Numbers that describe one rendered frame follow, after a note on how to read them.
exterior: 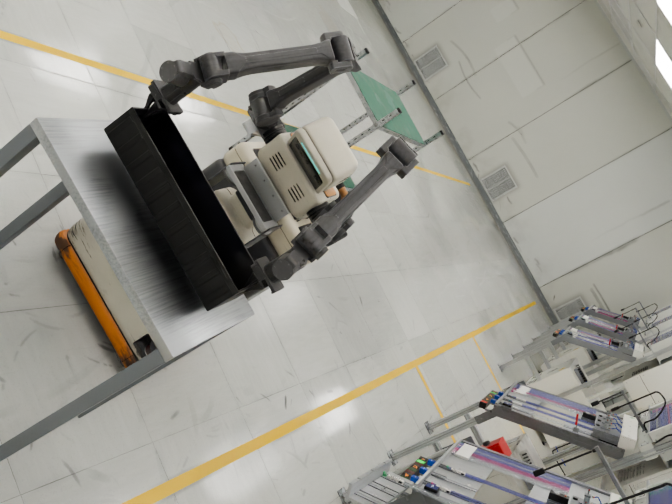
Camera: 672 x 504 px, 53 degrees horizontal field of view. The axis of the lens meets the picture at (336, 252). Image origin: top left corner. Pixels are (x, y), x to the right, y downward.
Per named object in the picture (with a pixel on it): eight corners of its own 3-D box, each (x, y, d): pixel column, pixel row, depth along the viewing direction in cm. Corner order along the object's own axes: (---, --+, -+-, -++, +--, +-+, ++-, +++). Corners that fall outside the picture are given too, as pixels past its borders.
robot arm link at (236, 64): (349, 73, 198) (339, 37, 199) (356, 64, 193) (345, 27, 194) (205, 93, 183) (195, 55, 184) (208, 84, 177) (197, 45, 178)
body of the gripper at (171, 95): (166, 115, 185) (186, 100, 182) (148, 82, 185) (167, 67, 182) (179, 116, 191) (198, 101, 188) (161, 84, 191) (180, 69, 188)
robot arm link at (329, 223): (414, 166, 197) (388, 139, 197) (422, 159, 192) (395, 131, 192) (316, 265, 181) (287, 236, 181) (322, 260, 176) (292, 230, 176)
